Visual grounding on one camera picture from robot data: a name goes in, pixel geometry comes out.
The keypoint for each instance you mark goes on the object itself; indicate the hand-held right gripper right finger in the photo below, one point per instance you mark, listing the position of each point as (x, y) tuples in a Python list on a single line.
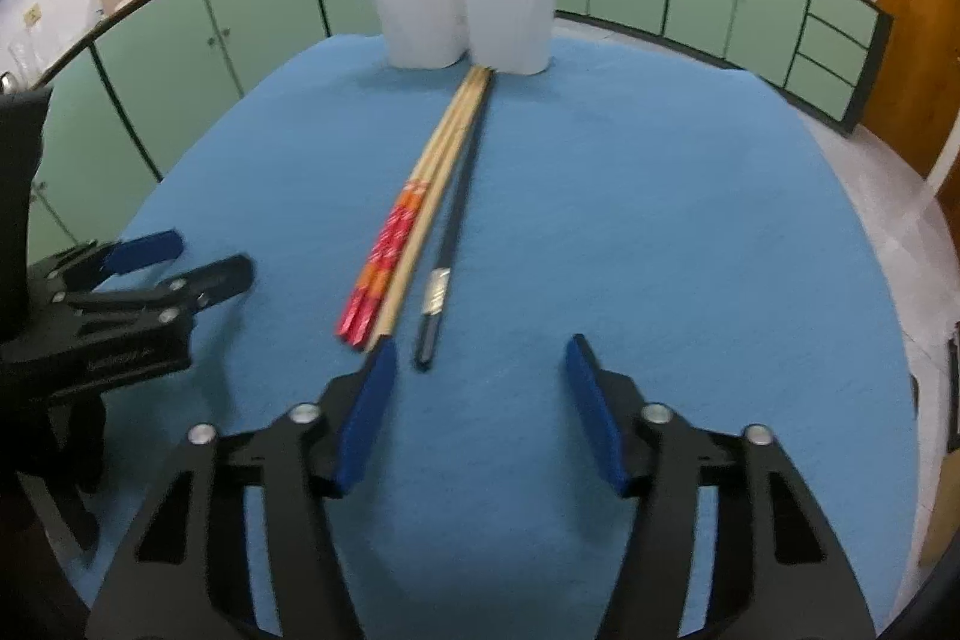
[(596, 415)]

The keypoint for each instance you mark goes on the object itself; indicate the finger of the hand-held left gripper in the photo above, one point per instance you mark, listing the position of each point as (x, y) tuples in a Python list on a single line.
[(221, 276), (146, 250)]

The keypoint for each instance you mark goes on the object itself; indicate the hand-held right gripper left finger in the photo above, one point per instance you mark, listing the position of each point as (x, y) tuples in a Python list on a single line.
[(367, 415)]

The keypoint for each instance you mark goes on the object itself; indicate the row of wooden chopsticks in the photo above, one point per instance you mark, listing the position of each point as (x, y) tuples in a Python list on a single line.
[(420, 190)]

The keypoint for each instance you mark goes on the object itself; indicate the blue table mat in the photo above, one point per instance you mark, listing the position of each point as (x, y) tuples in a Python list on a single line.
[(637, 235)]

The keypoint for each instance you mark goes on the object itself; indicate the wooden door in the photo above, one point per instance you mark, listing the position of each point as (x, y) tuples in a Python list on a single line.
[(915, 10)]

